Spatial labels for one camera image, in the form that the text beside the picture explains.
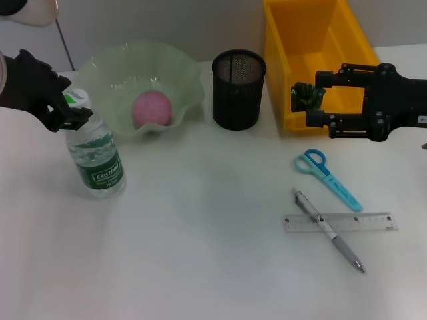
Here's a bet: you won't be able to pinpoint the green glass fruit plate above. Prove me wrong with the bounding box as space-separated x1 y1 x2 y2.
75 41 205 144

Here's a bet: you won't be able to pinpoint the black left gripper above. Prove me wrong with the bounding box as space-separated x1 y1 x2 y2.
0 49 95 133

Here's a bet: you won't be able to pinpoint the blue scissors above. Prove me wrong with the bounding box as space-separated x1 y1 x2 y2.
293 148 363 213

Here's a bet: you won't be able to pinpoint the black mesh pen holder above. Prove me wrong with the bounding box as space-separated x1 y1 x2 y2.
211 49 267 131

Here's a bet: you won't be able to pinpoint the clear plastic ruler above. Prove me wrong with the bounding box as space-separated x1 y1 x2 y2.
283 211 399 234

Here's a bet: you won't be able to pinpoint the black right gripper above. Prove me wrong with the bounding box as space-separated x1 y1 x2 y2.
305 63 427 143

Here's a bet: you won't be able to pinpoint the white grey pen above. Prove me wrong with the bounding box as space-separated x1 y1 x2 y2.
292 187 366 274

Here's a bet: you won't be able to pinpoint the clear green-label water bottle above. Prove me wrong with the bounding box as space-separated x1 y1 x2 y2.
62 86 128 200

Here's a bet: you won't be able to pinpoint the pink peach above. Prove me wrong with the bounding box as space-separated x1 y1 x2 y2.
131 90 173 129

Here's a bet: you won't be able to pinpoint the green plastic wrapper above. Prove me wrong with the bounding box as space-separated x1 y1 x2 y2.
290 81 326 113

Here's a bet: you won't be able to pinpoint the yellow plastic bin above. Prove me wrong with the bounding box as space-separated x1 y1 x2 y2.
262 0 381 136

